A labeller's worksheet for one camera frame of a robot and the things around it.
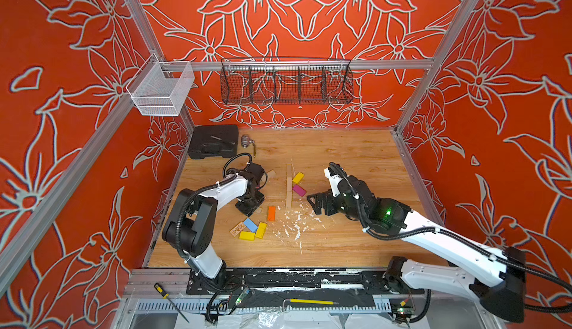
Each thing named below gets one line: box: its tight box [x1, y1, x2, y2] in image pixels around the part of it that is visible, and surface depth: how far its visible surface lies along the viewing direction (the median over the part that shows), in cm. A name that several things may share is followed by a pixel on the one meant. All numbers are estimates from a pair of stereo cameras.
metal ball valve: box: [240, 133, 257, 158], surface depth 113 cm
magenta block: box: [291, 183, 307, 198], surface depth 97 cm
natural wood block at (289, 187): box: [286, 177, 293, 199], surface depth 97 cm
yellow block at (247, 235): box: [239, 230, 256, 242], surface depth 85 cm
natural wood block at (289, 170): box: [286, 163, 293, 178], surface depth 103 cm
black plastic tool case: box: [187, 125, 240, 160], surface depth 109 cm
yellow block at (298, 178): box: [292, 171, 305, 184], surface depth 100 cm
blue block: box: [242, 217, 259, 233], surface depth 87 cm
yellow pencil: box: [289, 298, 339, 306], surface depth 71 cm
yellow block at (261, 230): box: [254, 221, 268, 239], surface depth 85 cm
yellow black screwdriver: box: [153, 282, 190, 324], surface depth 73 cm
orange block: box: [267, 205, 277, 222], surface depth 92 cm
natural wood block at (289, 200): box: [286, 192, 292, 209], surface depth 94 cm
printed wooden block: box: [229, 221, 246, 237], surface depth 85 cm
